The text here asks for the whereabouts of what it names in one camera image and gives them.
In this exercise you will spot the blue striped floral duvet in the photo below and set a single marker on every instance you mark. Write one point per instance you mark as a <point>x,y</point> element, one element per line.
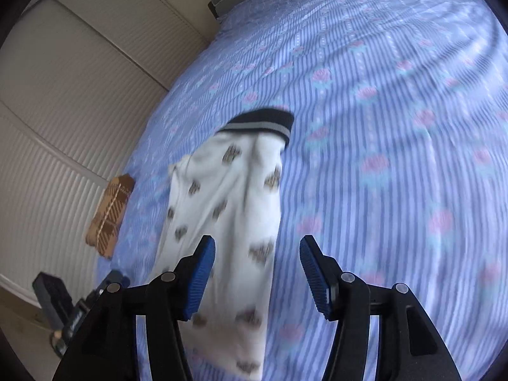
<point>396,162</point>

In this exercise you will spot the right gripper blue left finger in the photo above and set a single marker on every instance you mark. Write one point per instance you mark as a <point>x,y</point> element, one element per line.
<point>172,298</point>

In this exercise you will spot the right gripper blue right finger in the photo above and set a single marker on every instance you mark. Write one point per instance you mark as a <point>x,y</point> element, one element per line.
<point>343,298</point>

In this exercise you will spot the white patterned polo shirt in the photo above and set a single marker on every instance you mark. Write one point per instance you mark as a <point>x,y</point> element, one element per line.
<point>229,189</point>

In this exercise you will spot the beige louvered wardrobe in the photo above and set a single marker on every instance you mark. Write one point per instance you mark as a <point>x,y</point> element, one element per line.
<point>79,80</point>

